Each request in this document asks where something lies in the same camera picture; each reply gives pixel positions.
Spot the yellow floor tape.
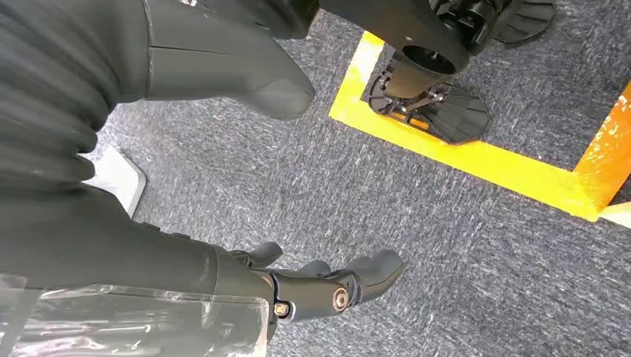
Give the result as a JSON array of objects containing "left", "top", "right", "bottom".
[{"left": 328, "top": 30, "right": 605, "bottom": 222}]

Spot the clear plastic cover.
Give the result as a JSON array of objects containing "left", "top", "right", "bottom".
[{"left": 0, "top": 274, "right": 271, "bottom": 357}]

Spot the orange floor tape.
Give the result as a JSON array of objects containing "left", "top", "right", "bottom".
[{"left": 573, "top": 81, "right": 631, "bottom": 213}]

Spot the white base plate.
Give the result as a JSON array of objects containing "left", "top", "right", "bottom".
[{"left": 78, "top": 144, "right": 148, "bottom": 219}]

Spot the pale floor tape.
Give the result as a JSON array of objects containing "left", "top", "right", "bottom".
[{"left": 598, "top": 201, "right": 631, "bottom": 230}]

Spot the black robot foot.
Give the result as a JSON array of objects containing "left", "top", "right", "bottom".
[
  {"left": 367, "top": 72, "right": 494, "bottom": 147},
  {"left": 429, "top": 0, "right": 558, "bottom": 56}
]

